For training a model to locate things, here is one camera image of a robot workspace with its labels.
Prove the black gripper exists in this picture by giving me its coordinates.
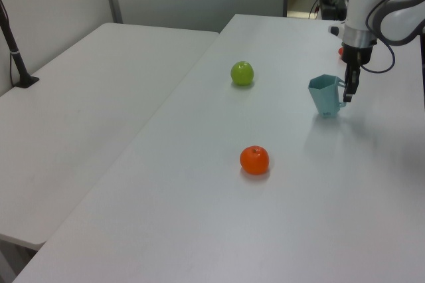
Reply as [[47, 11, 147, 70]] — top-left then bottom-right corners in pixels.
[[341, 42, 373, 103]]

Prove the light blue hexagonal mug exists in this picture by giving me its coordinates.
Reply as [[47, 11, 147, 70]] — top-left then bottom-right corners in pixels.
[[307, 74, 348, 119]]

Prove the black electronic equipment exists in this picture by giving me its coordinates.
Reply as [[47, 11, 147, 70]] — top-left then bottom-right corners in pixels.
[[319, 0, 348, 20]]

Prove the green apple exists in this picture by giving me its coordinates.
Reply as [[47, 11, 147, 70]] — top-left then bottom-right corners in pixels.
[[230, 60, 256, 87]]

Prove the orange tangerine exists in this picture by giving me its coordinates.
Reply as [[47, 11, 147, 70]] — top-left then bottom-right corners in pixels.
[[239, 145, 270, 175]]

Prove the white side table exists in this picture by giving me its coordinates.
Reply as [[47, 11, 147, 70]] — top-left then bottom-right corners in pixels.
[[0, 23, 220, 250]]

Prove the black pole with base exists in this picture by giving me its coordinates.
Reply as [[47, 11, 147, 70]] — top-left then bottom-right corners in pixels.
[[0, 0, 41, 89]]

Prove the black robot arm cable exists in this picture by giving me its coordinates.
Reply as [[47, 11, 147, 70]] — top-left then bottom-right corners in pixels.
[[361, 0, 398, 74]]

